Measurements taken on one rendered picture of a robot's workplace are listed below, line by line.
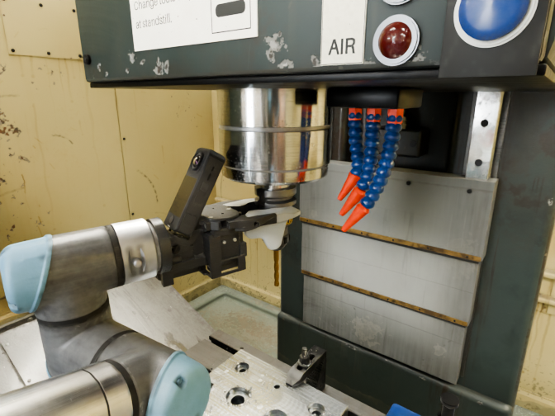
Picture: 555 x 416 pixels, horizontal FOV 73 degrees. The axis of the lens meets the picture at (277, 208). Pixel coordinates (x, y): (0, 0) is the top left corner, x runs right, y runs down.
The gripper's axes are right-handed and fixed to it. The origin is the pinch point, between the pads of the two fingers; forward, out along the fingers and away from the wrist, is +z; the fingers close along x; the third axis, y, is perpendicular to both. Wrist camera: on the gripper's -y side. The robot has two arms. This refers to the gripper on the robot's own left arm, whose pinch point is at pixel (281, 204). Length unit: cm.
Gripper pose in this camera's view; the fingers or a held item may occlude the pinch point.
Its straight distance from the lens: 57.6
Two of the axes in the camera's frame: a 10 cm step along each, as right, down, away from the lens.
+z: 8.2, -1.7, 5.5
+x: 5.7, 2.2, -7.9
